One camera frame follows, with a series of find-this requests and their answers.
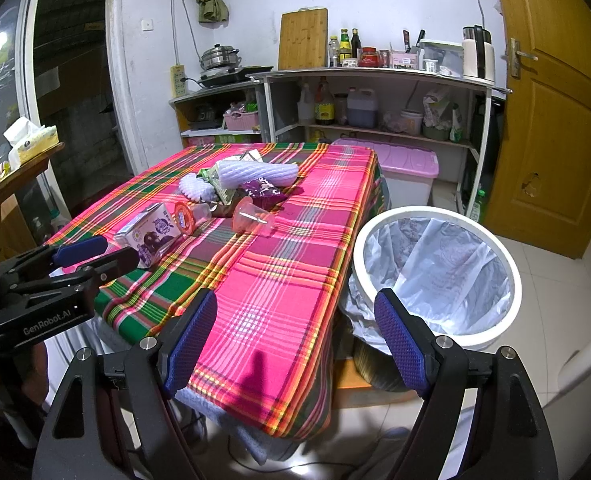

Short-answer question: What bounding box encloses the orange lid plastic cup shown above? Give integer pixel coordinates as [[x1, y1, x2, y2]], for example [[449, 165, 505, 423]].
[[174, 203, 212, 235]]

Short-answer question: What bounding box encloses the small white foam net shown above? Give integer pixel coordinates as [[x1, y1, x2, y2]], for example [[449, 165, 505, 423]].
[[178, 172, 217, 203]]

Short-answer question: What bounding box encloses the green pea snack bag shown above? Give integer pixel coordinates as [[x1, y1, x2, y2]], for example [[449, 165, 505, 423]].
[[196, 167, 236, 206]]

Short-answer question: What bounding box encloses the clear plastic cup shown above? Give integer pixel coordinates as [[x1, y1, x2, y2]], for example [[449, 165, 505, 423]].
[[231, 196, 277, 237]]

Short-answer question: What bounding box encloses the purple snack wrapper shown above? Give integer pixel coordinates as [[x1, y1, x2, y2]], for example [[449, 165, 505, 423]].
[[239, 178, 286, 210]]

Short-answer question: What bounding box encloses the long white foam net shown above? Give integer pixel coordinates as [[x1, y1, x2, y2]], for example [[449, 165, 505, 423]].
[[215, 159, 299, 188]]

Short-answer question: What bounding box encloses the white round trash bin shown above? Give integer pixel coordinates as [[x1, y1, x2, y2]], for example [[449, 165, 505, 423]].
[[340, 206, 523, 353]]

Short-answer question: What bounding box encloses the tissue box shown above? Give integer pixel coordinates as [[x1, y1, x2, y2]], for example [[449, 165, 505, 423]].
[[4, 117, 59, 170]]

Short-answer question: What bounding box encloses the pink plaid tablecloth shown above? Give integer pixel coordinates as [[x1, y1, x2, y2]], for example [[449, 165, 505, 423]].
[[44, 141, 392, 442]]

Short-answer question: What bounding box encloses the pink plastic basket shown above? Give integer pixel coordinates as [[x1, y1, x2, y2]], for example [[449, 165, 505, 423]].
[[224, 110, 260, 132]]

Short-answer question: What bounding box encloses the wooden side shelf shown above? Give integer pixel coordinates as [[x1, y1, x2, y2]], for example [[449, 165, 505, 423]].
[[169, 81, 267, 148]]

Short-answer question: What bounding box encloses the black induction cooker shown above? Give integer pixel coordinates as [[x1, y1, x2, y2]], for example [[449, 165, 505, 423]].
[[199, 65, 272, 88]]

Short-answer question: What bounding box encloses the green glass bottle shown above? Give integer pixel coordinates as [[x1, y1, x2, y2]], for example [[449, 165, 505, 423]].
[[471, 185, 486, 223]]

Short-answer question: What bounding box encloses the steel steamer pot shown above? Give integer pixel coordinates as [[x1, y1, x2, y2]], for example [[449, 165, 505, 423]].
[[200, 44, 240, 70]]

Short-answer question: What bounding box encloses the yellow wooden door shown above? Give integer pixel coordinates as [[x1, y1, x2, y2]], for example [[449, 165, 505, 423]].
[[485, 0, 591, 259]]

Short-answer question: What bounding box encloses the pink lid storage box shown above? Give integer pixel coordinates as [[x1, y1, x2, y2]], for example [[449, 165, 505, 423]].
[[335, 138, 440, 208]]

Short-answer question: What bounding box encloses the wooden cutting board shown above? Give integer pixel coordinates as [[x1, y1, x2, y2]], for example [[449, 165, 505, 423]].
[[278, 8, 328, 70]]

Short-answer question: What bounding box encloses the purple liquid jug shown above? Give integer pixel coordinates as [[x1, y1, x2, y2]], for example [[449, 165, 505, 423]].
[[346, 88, 379, 129]]

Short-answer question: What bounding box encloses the green oil bottle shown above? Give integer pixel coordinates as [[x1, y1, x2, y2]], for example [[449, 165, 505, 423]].
[[338, 28, 352, 64]]

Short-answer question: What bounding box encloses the dark soy sauce bottle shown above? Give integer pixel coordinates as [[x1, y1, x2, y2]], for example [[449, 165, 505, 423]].
[[351, 28, 361, 58]]

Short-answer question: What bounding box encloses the red lidded jar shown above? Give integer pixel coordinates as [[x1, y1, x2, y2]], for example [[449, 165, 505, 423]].
[[358, 47, 381, 68]]

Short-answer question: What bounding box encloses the white metal shelf rack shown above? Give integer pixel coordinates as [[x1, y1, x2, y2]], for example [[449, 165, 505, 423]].
[[251, 67, 499, 216]]

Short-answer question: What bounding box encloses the white electric kettle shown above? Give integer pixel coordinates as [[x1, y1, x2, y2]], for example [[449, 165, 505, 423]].
[[463, 25, 495, 82]]

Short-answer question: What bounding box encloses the clear storage container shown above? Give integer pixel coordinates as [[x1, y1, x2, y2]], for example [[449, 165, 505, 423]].
[[420, 39, 463, 78]]

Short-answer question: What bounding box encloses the power strip on wall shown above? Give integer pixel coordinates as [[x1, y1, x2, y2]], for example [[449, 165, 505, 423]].
[[170, 64, 187, 99]]

